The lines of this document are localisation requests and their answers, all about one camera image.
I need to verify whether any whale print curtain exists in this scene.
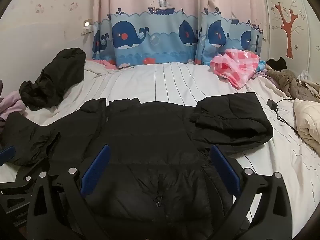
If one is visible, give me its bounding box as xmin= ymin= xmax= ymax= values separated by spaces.
xmin=91 ymin=0 xmax=265 ymax=69

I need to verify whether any black puffer jacket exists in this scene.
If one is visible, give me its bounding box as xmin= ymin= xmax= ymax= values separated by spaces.
xmin=0 ymin=92 xmax=274 ymax=240

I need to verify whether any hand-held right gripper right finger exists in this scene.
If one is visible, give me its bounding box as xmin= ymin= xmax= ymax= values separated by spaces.
xmin=209 ymin=144 xmax=293 ymax=240

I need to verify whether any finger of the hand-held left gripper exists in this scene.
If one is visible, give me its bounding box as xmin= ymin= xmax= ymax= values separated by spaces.
xmin=0 ymin=146 xmax=16 ymax=165
xmin=0 ymin=177 xmax=35 ymax=193

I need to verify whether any white striped bedsheet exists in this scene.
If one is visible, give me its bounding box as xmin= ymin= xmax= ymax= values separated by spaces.
xmin=0 ymin=60 xmax=320 ymax=230

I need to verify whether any light blue cloth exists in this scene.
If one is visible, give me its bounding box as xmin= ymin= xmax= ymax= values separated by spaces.
xmin=257 ymin=61 xmax=268 ymax=78

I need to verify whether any black charger with cable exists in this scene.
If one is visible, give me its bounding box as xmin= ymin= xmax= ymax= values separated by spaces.
xmin=266 ymin=97 xmax=300 ymax=136

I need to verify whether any red tree wall sticker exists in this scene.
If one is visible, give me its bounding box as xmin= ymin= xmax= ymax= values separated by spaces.
xmin=274 ymin=2 xmax=300 ymax=58

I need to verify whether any cream quilted coat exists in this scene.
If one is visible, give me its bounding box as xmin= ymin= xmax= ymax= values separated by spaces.
xmin=292 ymin=97 xmax=320 ymax=157

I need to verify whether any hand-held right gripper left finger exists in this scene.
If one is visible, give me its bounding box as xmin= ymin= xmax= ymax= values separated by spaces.
xmin=26 ymin=144 xmax=111 ymax=240

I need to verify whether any crumpled black garment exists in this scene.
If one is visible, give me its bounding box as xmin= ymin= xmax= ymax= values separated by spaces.
xmin=19 ymin=47 xmax=87 ymax=111

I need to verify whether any small black garment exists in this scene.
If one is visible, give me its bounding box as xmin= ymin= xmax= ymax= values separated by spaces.
xmin=266 ymin=57 xmax=287 ymax=71

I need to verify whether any brown coat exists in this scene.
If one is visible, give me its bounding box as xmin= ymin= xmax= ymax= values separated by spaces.
xmin=265 ymin=66 xmax=320 ymax=105

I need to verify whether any lilac garment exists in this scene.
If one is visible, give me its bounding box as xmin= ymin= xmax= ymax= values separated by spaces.
xmin=0 ymin=80 xmax=27 ymax=128

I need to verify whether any pink checkered cloth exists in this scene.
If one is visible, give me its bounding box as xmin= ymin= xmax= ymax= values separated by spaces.
xmin=209 ymin=50 xmax=262 ymax=89

